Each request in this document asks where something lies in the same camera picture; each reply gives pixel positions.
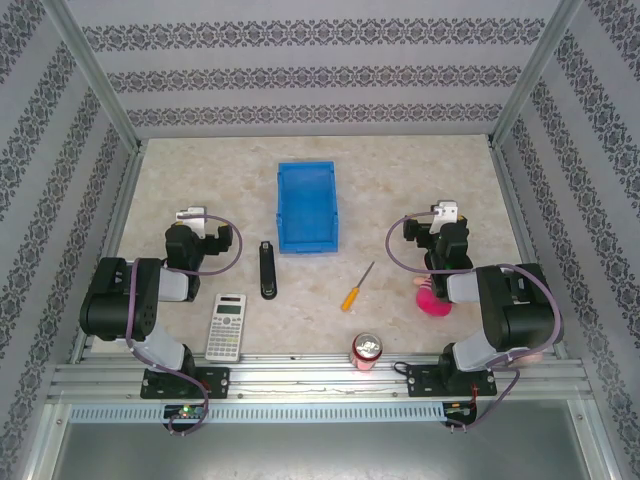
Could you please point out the red soda can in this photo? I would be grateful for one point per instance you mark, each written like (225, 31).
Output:
(367, 350)

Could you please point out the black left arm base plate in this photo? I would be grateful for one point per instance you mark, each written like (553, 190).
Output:
(165, 384)

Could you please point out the pink plush toy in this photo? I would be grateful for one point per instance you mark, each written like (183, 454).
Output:
(434, 302)

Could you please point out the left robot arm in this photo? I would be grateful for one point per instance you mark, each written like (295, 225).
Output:
(117, 300)

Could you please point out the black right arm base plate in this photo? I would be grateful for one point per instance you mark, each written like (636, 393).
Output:
(425, 382)

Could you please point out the blue plastic bin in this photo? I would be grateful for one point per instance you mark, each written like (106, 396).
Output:
(307, 205)

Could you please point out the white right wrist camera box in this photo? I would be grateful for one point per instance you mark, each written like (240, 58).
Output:
(446, 212)

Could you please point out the aluminium mounting rail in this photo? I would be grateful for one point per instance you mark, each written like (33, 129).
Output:
(310, 380)

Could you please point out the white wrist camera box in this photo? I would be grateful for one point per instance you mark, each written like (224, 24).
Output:
(192, 216)
(446, 212)

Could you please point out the small circuit board green light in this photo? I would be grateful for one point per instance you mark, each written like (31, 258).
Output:
(186, 411)

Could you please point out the aluminium side rail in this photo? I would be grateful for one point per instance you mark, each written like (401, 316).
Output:
(525, 235)
(107, 250)

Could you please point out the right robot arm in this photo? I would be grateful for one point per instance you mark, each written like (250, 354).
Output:
(515, 310)

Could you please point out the white calculator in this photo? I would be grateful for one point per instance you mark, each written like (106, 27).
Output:
(226, 327)

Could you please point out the black stapler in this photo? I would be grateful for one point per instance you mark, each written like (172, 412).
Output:
(267, 272)

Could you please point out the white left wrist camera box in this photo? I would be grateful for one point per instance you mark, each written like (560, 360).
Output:
(192, 216)

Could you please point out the aluminium frame post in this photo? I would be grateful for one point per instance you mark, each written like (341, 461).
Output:
(95, 75)
(535, 75)

